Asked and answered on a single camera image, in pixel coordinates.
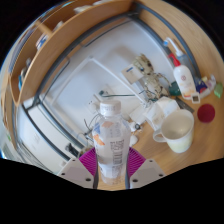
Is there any white mug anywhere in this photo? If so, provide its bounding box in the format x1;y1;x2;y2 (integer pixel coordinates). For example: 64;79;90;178
152;109;195;154

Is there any white wall socket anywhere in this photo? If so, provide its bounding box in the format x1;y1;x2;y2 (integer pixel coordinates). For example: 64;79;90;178
88;99;101;114
99;88;113;101
121;64;139;84

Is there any white power strip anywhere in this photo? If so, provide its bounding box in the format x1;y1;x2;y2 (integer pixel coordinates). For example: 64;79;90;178
128;104;148;126

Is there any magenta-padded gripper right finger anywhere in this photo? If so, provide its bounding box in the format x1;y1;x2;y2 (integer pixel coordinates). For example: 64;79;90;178
125;146;167;190

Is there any white red-topped pump bottle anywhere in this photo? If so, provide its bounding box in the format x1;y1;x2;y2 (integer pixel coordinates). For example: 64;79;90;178
168;52;198;99

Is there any white earbud case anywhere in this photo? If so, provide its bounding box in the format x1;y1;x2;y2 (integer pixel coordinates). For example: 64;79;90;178
129;133;139;148

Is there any white pink snack packet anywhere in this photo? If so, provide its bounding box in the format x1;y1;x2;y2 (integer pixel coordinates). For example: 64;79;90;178
199;74;218;98

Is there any flat round red coaster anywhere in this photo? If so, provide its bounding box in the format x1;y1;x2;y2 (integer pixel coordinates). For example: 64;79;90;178
196;103;216;124

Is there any grey metal desk frame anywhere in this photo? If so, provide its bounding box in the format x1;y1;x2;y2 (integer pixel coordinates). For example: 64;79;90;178
11;3;204;164

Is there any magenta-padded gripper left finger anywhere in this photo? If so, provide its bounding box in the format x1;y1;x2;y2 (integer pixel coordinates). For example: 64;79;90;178
57;147;100;190

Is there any white desk lamp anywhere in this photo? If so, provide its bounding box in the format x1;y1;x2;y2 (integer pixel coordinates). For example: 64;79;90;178
42;55;148;108

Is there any dark blue small box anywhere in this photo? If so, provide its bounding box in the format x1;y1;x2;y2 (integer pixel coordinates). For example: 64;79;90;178
194;78;209;94

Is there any wooden shelf unit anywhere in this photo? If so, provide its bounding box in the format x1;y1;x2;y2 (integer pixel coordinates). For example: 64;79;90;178
8;0;141;108

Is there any clear plastic water bottle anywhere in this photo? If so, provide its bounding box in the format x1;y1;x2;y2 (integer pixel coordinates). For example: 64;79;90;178
91;99;132;187

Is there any black handheld device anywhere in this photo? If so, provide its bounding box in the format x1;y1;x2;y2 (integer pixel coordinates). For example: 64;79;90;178
64;143;81;158

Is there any brown tree creature figurine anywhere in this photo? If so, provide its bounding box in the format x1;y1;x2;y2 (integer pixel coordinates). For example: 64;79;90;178
133;53;171;101

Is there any small white square clock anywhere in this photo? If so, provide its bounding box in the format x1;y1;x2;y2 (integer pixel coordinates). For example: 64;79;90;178
190;92;202;104

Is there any small green packet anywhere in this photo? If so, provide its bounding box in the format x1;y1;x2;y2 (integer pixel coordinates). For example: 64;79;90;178
213;82;224;99

